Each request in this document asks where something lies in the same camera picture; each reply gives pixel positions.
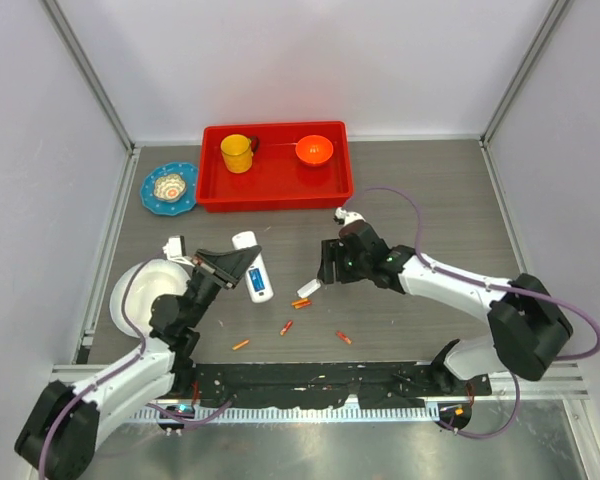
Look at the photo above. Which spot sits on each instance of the white remote control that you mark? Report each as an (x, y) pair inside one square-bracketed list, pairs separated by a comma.
[(245, 240)]

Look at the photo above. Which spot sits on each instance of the white slotted cable duct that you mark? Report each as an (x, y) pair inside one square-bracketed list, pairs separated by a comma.
[(350, 412)]

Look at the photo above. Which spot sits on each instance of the white paper plate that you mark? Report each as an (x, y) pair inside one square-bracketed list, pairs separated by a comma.
[(158, 277)]

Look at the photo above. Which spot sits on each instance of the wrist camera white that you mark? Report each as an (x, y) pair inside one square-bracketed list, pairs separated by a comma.
[(175, 251), (344, 217)]

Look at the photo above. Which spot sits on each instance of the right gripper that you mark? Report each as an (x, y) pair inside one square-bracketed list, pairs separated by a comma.
[(332, 251)]

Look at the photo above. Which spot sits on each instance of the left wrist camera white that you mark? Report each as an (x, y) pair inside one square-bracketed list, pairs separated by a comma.
[(175, 251)]

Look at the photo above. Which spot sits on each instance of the red plastic tray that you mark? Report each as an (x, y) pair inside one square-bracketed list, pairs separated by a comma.
[(278, 179)]

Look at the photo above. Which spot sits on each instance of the blue dotted plate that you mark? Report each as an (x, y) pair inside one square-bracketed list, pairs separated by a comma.
[(185, 204)]

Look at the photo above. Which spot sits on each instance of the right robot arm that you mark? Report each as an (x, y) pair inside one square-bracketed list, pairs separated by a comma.
[(527, 331)]

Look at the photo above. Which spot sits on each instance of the yellow mug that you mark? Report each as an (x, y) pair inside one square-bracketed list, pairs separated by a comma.
[(238, 151)]

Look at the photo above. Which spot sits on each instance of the aluminium frame rail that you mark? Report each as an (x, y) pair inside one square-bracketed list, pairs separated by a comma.
[(563, 381)]

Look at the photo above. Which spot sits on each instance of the small patterned bowl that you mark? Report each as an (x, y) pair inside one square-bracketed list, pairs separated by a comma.
[(169, 188)]

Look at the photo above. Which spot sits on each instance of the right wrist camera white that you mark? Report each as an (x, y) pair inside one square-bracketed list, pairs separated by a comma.
[(344, 217)]

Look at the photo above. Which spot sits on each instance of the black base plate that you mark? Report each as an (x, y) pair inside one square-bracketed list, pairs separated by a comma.
[(320, 385)]

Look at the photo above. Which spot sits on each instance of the white battery cover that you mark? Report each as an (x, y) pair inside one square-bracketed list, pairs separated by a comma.
[(309, 288)]

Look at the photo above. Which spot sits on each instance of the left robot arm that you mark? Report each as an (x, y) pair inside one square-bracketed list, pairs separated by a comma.
[(68, 423)]

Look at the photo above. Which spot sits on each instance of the orange bowl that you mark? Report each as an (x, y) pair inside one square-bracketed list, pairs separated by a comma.
[(314, 150)]

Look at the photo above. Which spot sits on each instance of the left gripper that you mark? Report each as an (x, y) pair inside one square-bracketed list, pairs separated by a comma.
[(225, 268)]

